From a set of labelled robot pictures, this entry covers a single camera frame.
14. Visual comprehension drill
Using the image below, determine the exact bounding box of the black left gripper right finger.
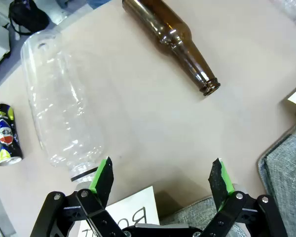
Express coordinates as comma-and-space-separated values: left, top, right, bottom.
199, 158, 288, 237

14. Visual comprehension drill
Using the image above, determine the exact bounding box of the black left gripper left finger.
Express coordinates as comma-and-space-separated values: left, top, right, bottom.
29, 156, 125, 237

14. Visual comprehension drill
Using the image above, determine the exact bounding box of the large clear plastic bottle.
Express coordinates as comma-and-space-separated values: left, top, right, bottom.
21, 31, 108, 191

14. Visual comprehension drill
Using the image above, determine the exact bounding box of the brown glass bottle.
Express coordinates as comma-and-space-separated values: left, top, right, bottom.
122, 0, 222, 97

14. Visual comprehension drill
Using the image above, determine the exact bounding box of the white bottle basket back card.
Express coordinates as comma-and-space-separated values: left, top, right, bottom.
77, 185, 161, 237

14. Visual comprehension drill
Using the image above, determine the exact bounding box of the grey fabric bottle basket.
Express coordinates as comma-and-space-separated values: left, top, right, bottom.
159, 195, 222, 227

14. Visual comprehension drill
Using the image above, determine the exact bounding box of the grey fabric plastic basket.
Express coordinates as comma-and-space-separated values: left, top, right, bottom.
258, 119, 296, 237

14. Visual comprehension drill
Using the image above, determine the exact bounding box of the black bag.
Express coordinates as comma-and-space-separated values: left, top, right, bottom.
8, 0, 50, 35

